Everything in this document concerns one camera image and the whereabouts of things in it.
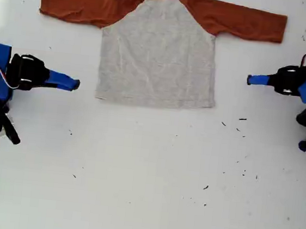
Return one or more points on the grey t-shirt with orange sleeves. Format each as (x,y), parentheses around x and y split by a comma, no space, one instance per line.
(159,52)

